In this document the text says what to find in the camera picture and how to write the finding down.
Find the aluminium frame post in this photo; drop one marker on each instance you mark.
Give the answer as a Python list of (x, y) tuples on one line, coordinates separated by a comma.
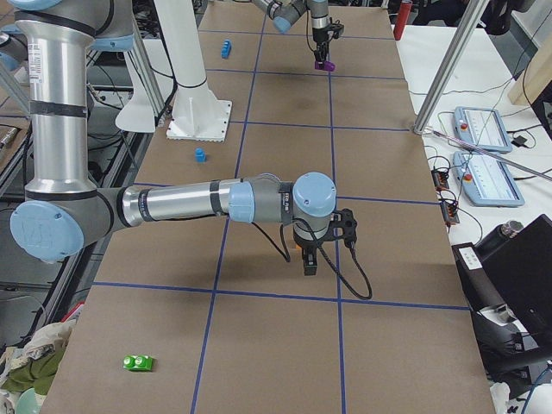
[(470, 13)]

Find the lower teach pendant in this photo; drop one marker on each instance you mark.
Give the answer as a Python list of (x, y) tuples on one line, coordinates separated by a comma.
[(486, 181)]

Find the black equipment box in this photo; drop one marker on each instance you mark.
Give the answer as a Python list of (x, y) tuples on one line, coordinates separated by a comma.
[(506, 279)]

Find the purple trapezoid block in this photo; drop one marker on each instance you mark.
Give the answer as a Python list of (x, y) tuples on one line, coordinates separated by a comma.
[(326, 66)]

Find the green toy block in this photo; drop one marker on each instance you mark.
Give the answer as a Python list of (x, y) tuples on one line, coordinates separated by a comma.
[(138, 363)]

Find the small blue toy block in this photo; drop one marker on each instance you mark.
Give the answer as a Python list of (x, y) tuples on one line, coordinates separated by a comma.
[(200, 155)]

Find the crumpled cloth pile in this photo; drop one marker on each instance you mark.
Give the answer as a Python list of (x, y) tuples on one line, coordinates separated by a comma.
[(27, 373)]

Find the red bottle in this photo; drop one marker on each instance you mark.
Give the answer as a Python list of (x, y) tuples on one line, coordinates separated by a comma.
[(402, 18)]

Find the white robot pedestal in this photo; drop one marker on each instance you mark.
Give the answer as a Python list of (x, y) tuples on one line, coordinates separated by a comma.
[(197, 113)]

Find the blue long toy block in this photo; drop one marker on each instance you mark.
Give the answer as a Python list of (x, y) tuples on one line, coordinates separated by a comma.
[(226, 48)]

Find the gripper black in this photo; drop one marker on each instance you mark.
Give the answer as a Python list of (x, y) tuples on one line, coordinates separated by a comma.
[(309, 244), (321, 37)]

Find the teach pendant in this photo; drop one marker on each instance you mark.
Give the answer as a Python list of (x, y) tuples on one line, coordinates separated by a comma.
[(486, 181), (483, 128)]

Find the upper teach pendant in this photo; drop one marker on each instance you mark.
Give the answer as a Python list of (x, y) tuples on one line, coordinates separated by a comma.
[(483, 128)]

